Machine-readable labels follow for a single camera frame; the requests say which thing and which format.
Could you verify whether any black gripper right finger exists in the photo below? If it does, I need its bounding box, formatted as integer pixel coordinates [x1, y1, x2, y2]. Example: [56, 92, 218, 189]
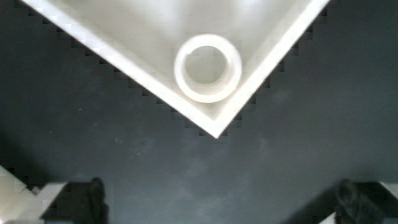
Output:
[335, 179, 398, 224]

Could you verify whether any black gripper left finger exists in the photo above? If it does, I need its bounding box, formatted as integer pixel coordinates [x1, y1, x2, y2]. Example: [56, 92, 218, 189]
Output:
[42, 178, 109, 224]

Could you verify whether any white square tabletop part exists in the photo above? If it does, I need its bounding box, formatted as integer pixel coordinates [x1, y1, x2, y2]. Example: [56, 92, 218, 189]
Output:
[22, 0, 331, 136]

